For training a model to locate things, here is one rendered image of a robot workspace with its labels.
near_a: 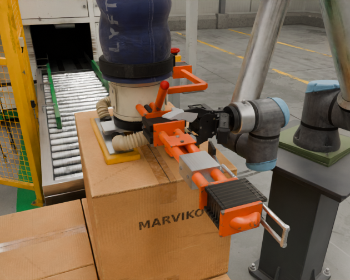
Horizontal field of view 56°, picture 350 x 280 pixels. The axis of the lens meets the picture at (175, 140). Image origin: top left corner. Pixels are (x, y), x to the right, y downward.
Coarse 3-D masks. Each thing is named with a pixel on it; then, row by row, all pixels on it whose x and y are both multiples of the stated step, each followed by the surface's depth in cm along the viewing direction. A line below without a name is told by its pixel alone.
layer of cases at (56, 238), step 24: (0, 216) 135; (24, 216) 135; (48, 216) 135; (72, 216) 135; (0, 240) 123; (24, 240) 123; (48, 240) 123; (72, 240) 123; (0, 264) 112; (24, 264) 112; (48, 264) 112; (72, 264) 112; (96, 264) 113
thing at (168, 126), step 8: (152, 112) 87; (160, 112) 87; (144, 120) 84; (152, 120) 85; (160, 120) 85; (168, 120) 85; (176, 120) 85; (184, 120) 83; (144, 128) 87; (152, 128) 81; (160, 128) 81; (168, 128) 81; (176, 128) 82; (152, 136) 82; (160, 144) 82
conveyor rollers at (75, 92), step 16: (48, 80) 319; (64, 80) 317; (80, 80) 321; (96, 80) 318; (48, 96) 274; (64, 96) 277; (80, 96) 274; (96, 96) 278; (48, 112) 242; (64, 112) 240; (64, 128) 215; (64, 144) 193; (64, 160) 177; (80, 160) 179; (64, 176) 162
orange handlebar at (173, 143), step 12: (192, 84) 117; (204, 84) 117; (144, 108) 96; (180, 132) 80; (168, 144) 75; (180, 144) 73; (192, 144) 74; (192, 180) 64; (204, 180) 61; (216, 180) 63; (240, 216) 52; (252, 216) 52; (240, 228) 51
